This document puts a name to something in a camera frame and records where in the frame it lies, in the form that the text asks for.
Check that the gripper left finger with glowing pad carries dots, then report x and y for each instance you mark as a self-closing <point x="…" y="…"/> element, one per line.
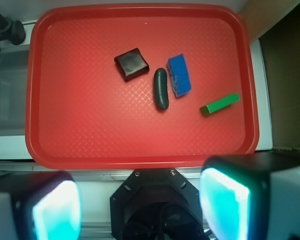
<point x="40" y="206"/>

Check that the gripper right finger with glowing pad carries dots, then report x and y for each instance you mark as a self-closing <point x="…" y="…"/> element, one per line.
<point x="253" y="196"/>

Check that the green rectangular block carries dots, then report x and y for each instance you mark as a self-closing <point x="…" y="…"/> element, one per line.
<point x="219" y="104"/>

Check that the red plastic tray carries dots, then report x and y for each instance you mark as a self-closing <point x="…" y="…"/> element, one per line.
<point x="81" y="114"/>

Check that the steel sink basin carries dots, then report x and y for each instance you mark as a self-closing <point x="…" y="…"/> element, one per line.
<point x="13" y="89"/>

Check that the dark green toy cucumber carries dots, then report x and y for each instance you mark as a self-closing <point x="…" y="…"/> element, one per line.
<point x="161" y="89"/>

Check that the blue sponge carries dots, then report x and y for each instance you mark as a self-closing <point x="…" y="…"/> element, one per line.
<point x="179" y="75"/>

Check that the dark brown square pad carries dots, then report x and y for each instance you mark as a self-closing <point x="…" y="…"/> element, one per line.
<point x="131" y="64"/>

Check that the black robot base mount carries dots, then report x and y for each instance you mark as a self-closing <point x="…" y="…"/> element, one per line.
<point x="156" y="204"/>

